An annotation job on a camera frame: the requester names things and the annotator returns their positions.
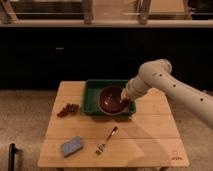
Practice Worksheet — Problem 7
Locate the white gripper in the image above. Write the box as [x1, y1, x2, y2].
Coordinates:
[120, 78, 150, 101]

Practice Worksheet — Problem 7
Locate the orange bowl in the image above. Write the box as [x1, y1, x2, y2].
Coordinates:
[97, 85, 129, 116]

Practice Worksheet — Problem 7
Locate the dark maroon bowl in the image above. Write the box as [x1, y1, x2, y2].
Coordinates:
[99, 86, 128, 113]

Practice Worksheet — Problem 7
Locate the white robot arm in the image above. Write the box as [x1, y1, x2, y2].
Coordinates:
[121, 59, 213, 129]

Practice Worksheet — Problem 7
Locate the green plastic tray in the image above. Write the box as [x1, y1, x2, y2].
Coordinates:
[82, 79, 136, 116]

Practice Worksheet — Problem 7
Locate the metal fork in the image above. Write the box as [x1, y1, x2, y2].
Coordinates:
[95, 126, 118, 155]

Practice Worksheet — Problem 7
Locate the wooden table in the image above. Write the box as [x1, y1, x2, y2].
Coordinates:
[38, 81, 189, 168]

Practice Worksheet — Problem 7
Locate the blue sponge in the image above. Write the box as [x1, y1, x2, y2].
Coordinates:
[60, 136, 83, 157]

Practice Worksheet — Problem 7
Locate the wooden shelf frame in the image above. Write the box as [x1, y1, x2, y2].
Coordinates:
[0, 0, 213, 28]

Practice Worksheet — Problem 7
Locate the black post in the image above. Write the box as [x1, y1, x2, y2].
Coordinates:
[8, 143, 17, 171]

